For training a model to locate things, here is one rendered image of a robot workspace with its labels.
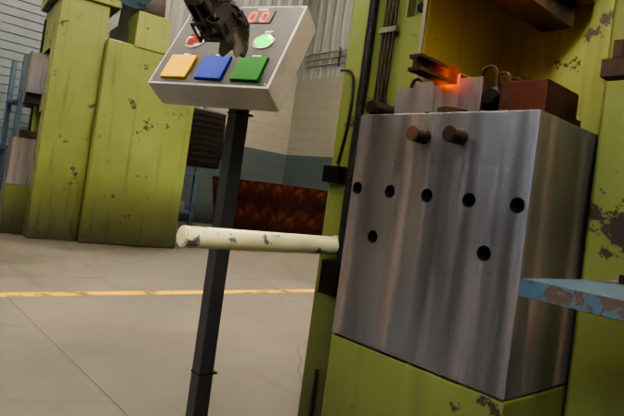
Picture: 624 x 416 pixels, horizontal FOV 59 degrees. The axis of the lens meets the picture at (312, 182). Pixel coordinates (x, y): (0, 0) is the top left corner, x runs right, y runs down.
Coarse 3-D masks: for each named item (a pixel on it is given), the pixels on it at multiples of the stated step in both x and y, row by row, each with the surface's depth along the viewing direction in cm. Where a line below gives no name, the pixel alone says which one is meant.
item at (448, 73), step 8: (416, 56) 97; (424, 56) 97; (416, 64) 97; (424, 64) 99; (432, 64) 100; (440, 64) 100; (416, 72) 99; (424, 72) 98; (432, 72) 99; (440, 72) 102; (448, 72) 102; (456, 72) 102; (432, 80) 103; (440, 80) 102; (448, 80) 102; (456, 80) 102
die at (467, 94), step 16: (464, 80) 101; (480, 80) 99; (400, 96) 112; (416, 96) 109; (432, 96) 107; (448, 96) 104; (464, 96) 101; (480, 96) 99; (400, 112) 112; (416, 112) 109
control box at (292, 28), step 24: (264, 24) 135; (288, 24) 133; (312, 24) 139; (192, 48) 138; (216, 48) 135; (264, 48) 130; (288, 48) 128; (192, 72) 132; (264, 72) 125; (288, 72) 130; (168, 96) 137; (192, 96) 134; (216, 96) 130; (240, 96) 127; (264, 96) 124
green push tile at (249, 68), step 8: (240, 64) 128; (248, 64) 127; (256, 64) 126; (264, 64) 126; (232, 72) 127; (240, 72) 126; (248, 72) 125; (256, 72) 125; (232, 80) 126; (240, 80) 125; (248, 80) 124; (256, 80) 123
